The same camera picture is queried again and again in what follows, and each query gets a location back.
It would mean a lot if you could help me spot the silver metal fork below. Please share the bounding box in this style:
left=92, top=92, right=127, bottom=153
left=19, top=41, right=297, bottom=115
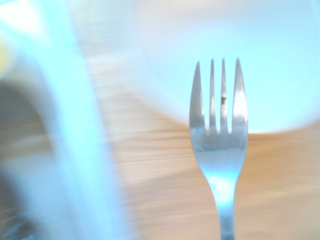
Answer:
left=189, top=57, right=249, bottom=240

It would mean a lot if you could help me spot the white dish rack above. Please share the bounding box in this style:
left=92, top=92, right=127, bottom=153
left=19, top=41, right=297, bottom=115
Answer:
left=0, top=0, right=141, bottom=240

